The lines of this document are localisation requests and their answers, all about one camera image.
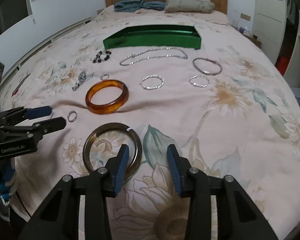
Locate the dark translucent bangle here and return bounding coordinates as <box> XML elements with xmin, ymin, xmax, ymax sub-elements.
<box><xmin>83</xmin><ymin>122</ymin><xmax>142</xmax><ymax>181</ymax></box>

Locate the silver wristwatch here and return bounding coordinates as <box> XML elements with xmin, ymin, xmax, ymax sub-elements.
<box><xmin>72</xmin><ymin>71</ymin><xmax>87</xmax><ymax>91</ymax></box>

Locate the amber resin bangle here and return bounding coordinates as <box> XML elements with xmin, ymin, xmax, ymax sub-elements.
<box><xmin>85</xmin><ymin>79</ymin><xmax>129</xmax><ymax>115</ymax></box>

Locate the black beaded bracelet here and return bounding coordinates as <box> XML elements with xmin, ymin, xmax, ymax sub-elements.
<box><xmin>90</xmin><ymin>50</ymin><xmax>113</xmax><ymax>64</ymax></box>

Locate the small twisted silver bangle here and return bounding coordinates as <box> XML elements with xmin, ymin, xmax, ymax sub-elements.
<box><xmin>189</xmin><ymin>75</ymin><xmax>210</xmax><ymax>88</ymax></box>

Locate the silver clasp bangle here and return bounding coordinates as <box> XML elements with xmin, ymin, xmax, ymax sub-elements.
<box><xmin>192</xmin><ymin>57</ymin><xmax>223</xmax><ymax>76</ymax></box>

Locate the silver chain necklace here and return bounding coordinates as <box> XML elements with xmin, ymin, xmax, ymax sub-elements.
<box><xmin>119</xmin><ymin>46</ymin><xmax>189</xmax><ymax>67</ymax></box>

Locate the blue gloved hand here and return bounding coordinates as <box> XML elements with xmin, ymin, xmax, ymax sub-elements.
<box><xmin>0</xmin><ymin>165</ymin><xmax>17</xmax><ymax>206</ymax></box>

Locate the black red case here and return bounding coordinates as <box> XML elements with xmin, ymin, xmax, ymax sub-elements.
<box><xmin>11</xmin><ymin>74</ymin><xmax>30</xmax><ymax>97</ymax></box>

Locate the floral pink bedspread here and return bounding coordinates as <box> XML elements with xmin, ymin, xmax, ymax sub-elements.
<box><xmin>0</xmin><ymin>7</ymin><xmax>300</xmax><ymax>239</ymax></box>

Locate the blue folded blanket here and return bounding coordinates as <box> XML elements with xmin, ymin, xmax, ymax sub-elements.
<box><xmin>114</xmin><ymin>0</ymin><xmax>165</xmax><ymax>12</ymax></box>

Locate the red container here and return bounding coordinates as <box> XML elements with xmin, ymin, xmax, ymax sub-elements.
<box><xmin>275</xmin><ymin>56</ymin><xmax>290</xmax><ymax>75</ymax></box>

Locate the green rectangular tray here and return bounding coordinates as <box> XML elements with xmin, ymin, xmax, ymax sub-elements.
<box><xmin>103</xmin><ymin>24</ymin><xmax>202</xmax><ymax>49</ymax></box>

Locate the wooden nightstand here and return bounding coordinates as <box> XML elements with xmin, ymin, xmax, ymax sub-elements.
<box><xmin>243</xmin><ymin>34</ymin><xmax>262</xmax><ymax>49</ymax></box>

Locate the grey fur-trimmed coat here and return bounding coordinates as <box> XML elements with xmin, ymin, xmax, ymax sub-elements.
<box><xmin>165</xmin><ymin>0</ymin><xmax>215</xmax><ymax>14</ymax></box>

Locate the white wardrobe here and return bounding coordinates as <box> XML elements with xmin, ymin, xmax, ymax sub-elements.
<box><xmin>253</xmin><ymin>0</ymin><xmax>300</xmax><ymax>87</ymax></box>

